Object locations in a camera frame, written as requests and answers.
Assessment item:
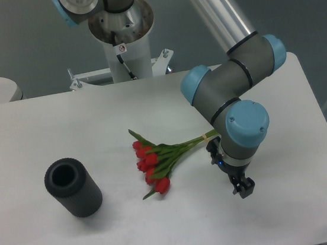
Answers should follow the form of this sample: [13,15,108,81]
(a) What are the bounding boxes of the black cable on pedestal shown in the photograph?
[110,27,139,83]

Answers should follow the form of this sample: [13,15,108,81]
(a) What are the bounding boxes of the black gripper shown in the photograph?
[216,153,255,199]

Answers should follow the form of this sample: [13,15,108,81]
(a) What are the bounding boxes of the black ribbed cylindrical vase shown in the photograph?
[44,157,103,218]

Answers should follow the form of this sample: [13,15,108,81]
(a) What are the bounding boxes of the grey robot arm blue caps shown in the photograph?
[51,0,287,198]

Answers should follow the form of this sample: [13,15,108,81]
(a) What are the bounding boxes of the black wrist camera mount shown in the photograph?
[206,136,223,165]

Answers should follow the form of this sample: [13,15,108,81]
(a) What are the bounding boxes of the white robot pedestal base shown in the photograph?
[68,36,174,91]

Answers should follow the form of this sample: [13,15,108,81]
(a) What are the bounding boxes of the red tulip bouquet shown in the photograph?
[128,129,218,199]

